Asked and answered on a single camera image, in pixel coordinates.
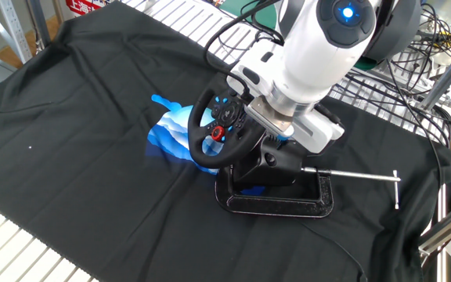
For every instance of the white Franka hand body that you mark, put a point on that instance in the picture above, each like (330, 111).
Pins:
(249, 66)

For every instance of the black steering wheel blue stripe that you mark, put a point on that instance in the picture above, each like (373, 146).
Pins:
(210, 160)

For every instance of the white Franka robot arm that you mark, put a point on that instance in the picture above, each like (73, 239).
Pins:
(311, 58)

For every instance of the black Logitech wheel base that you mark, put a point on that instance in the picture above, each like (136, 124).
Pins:
(276, 164)

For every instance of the green mat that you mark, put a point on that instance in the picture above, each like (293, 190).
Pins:
(264, 15)

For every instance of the silver clamp screw rod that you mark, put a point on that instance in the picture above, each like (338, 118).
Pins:
(351, 175)

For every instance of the red and white sign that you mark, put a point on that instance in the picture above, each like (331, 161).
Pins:
(80, 6)

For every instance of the black cloth with blue print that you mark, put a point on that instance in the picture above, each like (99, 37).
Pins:
(92, 176)

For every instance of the silver wrist mount plate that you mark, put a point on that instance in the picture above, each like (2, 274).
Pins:
(268, 117)

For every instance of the black C-clamp frame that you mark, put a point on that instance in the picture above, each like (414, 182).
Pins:
(272, 209)

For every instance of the aluminium frame beam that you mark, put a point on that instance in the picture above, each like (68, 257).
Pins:
(448, 74)

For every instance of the perforated steel post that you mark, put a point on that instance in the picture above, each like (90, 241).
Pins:
(14, 31)

